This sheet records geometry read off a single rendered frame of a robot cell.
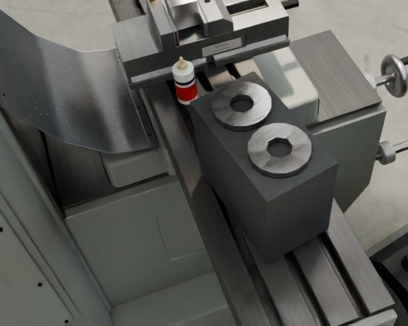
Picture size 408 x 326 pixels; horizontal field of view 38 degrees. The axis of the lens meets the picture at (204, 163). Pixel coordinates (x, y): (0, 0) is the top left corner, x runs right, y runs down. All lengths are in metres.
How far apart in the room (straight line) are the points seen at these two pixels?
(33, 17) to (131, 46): 1.83
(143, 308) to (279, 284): 0.85
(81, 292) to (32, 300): 0.12
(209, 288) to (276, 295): 0.81
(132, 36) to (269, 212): 0.55
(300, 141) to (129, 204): 0.60
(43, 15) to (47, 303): 1.79
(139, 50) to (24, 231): 0.43
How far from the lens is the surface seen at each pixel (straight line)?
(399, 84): 1.63
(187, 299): 1.73
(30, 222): 1.24
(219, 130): 0.87
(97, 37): 2.79
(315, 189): 0.85
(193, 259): 1.66
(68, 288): 1.48
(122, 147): 1.19
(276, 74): 1.36
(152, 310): 1.73
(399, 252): 1.35
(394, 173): 2.21
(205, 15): 1.18
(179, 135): 1.12
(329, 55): 1.54
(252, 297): 0.94
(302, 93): 1.32
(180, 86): 1.13
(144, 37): 1.22
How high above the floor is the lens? 1.78
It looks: 54 degrees down
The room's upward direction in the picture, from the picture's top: 9 degrees counter-clockwise
